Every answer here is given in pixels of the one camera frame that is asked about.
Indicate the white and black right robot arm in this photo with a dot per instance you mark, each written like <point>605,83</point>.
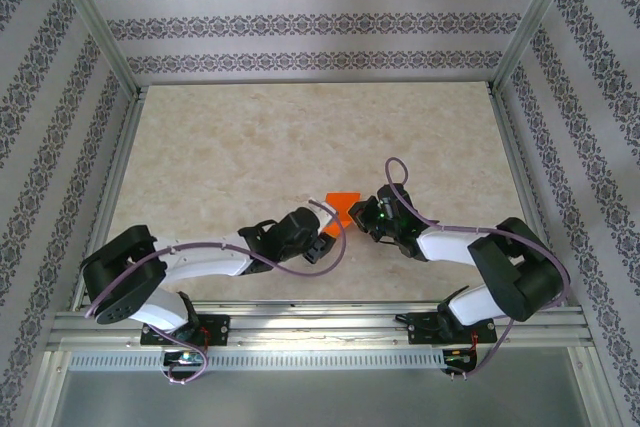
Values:
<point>445,247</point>

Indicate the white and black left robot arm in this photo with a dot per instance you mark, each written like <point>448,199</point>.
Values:
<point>210,259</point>

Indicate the grey metal panel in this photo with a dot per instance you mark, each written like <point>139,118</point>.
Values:
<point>320,399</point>

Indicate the small controller board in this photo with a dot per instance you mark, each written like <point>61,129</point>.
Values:
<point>457,359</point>
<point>185,358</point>

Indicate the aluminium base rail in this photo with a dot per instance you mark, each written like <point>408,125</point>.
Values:
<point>325,324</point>

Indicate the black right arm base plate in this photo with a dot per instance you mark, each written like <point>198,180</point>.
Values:
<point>422,332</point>

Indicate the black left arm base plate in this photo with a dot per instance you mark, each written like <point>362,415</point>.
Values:
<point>217,329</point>

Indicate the aluminium side rail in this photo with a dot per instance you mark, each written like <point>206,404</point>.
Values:
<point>111,197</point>
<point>525,197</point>

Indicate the aluminium frame post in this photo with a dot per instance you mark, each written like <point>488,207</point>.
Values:
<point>539,12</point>
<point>92,17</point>

